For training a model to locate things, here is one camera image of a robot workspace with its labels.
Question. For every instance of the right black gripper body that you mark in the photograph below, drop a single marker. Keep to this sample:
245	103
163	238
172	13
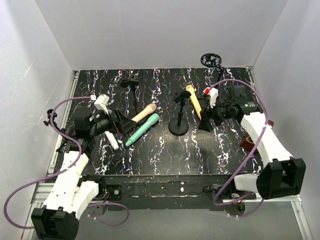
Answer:
207	115

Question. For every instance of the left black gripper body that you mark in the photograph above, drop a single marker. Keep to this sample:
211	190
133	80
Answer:
119	120

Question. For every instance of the yellow microphone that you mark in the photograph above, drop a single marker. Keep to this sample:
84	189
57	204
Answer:
194	100

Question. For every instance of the black tripod shock-mount stand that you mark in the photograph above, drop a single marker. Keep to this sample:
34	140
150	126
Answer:
213	60

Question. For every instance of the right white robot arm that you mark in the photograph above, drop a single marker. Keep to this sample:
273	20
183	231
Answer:
282	174

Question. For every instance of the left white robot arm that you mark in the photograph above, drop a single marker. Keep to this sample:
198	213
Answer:
58	218

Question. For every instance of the black round-base mic stand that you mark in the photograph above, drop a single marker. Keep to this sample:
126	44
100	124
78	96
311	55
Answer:
178	126

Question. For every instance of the black rear mic stand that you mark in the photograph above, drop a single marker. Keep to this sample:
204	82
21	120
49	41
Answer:
133	83

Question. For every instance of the small black tripod stand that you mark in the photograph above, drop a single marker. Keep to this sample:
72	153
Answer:
67	132

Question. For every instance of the white microphone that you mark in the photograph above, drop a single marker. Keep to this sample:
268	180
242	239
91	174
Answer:
112	140

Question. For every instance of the green microphone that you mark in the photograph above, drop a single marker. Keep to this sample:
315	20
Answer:
153	119

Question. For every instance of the pink microphone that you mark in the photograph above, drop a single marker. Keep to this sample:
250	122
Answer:
149	109

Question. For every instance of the brown box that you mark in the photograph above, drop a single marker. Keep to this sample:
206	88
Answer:
248	142

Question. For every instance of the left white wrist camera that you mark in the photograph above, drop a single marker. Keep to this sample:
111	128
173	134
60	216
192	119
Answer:
101	103

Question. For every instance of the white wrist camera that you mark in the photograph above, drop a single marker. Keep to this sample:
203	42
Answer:
101	103
211	94

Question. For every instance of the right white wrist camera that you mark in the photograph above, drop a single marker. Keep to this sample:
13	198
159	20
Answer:
211	94

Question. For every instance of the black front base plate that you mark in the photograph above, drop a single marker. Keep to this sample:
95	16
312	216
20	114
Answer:
160	192

